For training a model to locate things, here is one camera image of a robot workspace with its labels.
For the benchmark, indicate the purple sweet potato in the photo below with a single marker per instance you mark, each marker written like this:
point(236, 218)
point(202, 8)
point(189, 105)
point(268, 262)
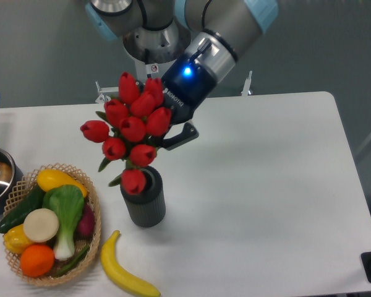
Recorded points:
point(86, 224)

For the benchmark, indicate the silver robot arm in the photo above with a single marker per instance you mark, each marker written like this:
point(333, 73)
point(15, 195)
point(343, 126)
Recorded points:
point(190, 45)

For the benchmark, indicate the woven wicker basket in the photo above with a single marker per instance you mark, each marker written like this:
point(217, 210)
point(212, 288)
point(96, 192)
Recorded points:
point(87, 244)

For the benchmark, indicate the yellow bell pepper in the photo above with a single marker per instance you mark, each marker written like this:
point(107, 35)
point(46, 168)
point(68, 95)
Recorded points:
point(16, 241)

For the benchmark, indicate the yellow banana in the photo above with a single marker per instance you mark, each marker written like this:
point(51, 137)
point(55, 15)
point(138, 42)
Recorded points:
point(120, 276)

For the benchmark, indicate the green bean pod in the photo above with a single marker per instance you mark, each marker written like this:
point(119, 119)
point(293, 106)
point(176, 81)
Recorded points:
point(73, 263)

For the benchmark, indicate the green bok choy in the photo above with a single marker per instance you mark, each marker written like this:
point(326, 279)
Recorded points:
point(67, 203)

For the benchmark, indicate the green cucumber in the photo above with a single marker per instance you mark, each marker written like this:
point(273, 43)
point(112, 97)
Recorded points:
point(32, 201)

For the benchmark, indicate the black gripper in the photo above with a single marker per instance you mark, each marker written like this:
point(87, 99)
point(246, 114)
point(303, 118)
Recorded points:
point(186, 84)

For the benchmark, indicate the orange fruit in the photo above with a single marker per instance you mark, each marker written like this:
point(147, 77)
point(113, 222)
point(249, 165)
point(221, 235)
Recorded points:
point(36, 260)

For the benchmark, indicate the red tulip bouquet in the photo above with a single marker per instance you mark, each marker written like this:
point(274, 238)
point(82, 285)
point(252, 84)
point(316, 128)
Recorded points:
point(128, 128)

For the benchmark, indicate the yellow squash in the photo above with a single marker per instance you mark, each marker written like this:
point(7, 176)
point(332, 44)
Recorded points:
point(49, 179)

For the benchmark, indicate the dark grey ribbed vase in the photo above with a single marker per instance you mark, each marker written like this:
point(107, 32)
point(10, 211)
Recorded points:
point(148, 208)

